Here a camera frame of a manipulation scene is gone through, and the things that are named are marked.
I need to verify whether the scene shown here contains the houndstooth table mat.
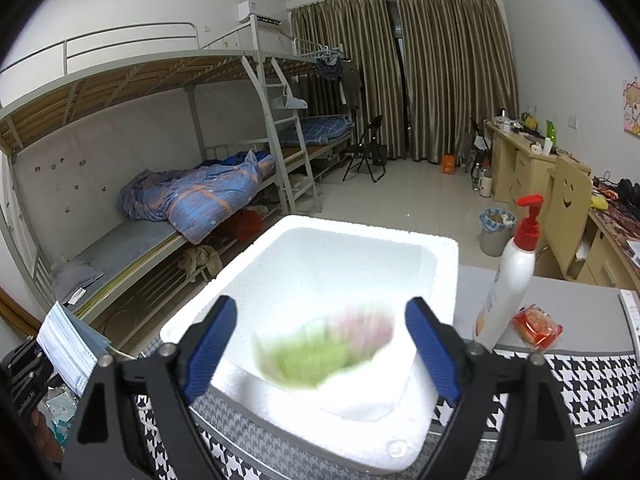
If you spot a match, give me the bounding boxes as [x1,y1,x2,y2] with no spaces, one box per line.
[139,334,639,479]

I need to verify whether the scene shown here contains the face mask pack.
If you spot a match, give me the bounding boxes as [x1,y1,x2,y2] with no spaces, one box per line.
[36,302,111,396]

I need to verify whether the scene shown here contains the red snack packet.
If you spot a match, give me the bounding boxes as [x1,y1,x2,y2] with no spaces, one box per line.
[511,304,563,351]

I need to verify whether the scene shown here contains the white red pump bottle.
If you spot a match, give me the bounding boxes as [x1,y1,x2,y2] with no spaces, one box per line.
[472,194,544,351]

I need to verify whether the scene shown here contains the wooden desk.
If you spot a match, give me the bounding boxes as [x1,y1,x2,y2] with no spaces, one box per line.
[484,122,639,292]

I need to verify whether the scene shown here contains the trash bin with blue bag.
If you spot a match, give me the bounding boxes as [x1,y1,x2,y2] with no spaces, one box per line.
[480,207,516,257]

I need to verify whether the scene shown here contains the white foam box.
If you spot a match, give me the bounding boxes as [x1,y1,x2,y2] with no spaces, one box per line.
[160,214,459,474]

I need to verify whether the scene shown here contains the wooden smiley chair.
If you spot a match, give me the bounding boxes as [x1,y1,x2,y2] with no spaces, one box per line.
[535,155,592,281]

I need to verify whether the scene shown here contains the blue plaid quilt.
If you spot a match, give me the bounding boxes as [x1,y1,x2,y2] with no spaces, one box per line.
[117,151,276,244]

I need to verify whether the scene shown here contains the metal bunk bed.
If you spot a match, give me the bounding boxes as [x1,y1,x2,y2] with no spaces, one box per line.
[1,20,352,349]

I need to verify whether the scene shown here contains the orange box on floor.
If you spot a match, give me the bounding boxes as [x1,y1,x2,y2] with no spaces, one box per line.
[442,154,457,174]

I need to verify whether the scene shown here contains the green spray bottle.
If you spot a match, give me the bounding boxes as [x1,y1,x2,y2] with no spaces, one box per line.
[546,120,556,145]

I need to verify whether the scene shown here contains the black folding chair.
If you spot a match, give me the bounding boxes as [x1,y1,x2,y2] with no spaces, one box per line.
[342,115,386,183]

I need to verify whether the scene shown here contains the brown window curtains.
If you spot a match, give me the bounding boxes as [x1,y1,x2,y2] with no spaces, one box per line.
[291,0,518,164]

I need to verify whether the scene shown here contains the white air conditioner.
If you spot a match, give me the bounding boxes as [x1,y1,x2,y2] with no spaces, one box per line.
[236,0,282,26]

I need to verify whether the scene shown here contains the cartoon wall poster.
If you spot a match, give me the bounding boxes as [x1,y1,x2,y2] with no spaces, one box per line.
[623,79,640,136]

